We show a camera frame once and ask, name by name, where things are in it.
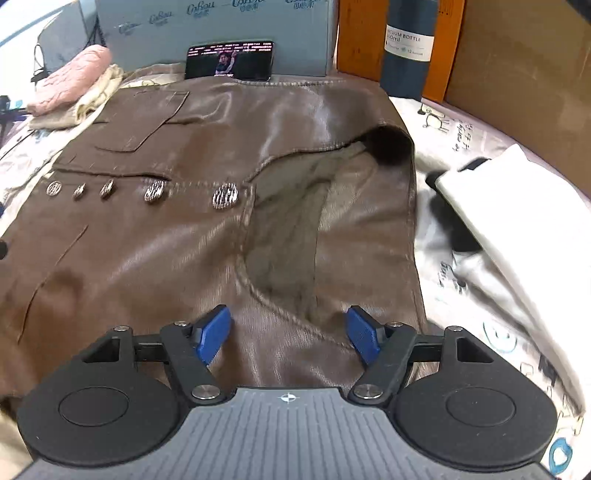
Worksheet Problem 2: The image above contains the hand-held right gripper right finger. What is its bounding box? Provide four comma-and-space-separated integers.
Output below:
345, 305, 497, 409

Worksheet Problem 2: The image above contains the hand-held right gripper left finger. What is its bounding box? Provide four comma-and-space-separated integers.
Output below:
81, 305, 234, 407

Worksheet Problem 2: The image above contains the brown leather jacket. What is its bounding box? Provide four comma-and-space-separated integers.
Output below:
0, 74, 428, 402

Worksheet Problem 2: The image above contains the white garment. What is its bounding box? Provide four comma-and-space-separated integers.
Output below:
434, 144, 591, 409

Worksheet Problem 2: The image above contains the printed cartoon blanket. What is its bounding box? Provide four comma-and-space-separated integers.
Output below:
0, 62, 591, 477

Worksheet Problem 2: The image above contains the beige cloth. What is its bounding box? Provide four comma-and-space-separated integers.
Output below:
28, 65, 124, 130

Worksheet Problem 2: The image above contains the dark blue vacuum bottle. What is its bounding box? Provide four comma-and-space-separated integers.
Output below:
379, 0, 438, 101

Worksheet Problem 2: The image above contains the black smartphone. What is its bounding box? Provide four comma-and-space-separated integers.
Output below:
185, 41, 275, 82

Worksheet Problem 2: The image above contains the orange box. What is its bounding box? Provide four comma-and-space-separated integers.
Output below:
336, 0, 465, 103

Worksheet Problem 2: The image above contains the pink knitted sweater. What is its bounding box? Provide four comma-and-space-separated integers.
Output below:
27, 45, 113, 116

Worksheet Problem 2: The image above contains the black stand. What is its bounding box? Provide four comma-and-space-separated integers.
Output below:
0, 95, 29, 139

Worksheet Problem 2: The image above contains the blue-grey cardboard box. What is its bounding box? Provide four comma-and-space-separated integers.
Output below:
95, 0, 340, 77

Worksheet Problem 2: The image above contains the large brown cardboard box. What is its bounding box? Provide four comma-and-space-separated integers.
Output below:
443, 0, 591, 199

